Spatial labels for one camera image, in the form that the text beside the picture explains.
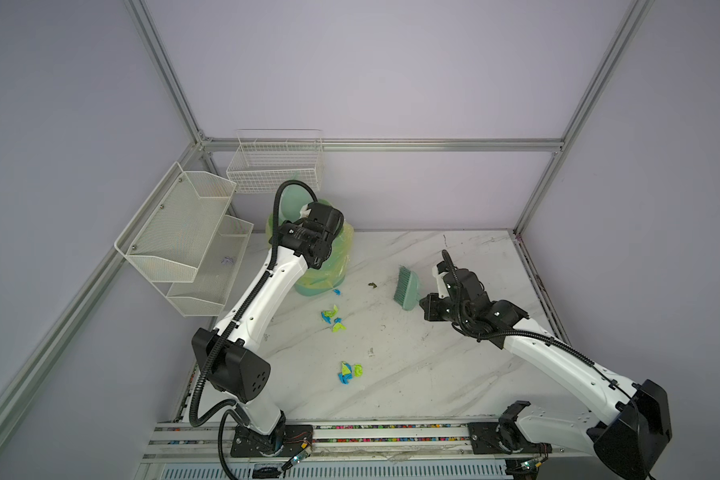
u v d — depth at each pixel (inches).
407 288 33.9
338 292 40.1
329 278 35.5
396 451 28.8
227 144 35.6
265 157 37.6
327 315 37.6
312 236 20.8
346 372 32.9
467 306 22.8
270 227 20.5
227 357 16.3
